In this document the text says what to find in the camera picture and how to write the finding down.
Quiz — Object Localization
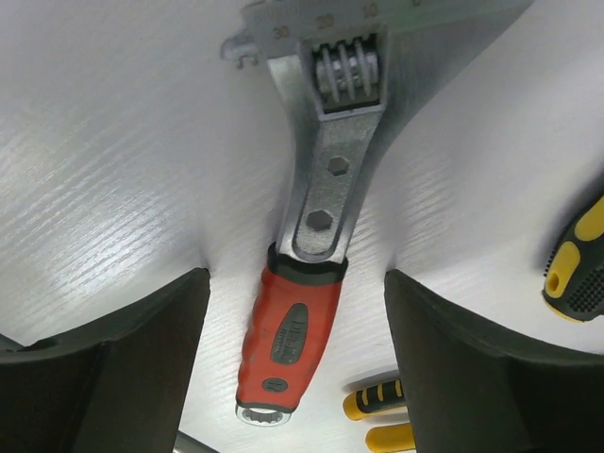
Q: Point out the small black yellow screwdriver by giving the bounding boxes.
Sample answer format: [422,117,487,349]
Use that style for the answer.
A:
[542,193,603,323]

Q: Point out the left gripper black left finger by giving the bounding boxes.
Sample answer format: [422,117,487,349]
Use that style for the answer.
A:
[1,268,210,452]

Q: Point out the yellow combination pliers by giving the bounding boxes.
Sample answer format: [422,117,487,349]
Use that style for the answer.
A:
[343,378,416,453]

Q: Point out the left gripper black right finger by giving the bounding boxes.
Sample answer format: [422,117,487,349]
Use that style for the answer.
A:
[384,270,603,452]

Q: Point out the silver adjustable wrench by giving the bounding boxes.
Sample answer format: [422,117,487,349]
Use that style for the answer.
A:
[221,1,463,428]

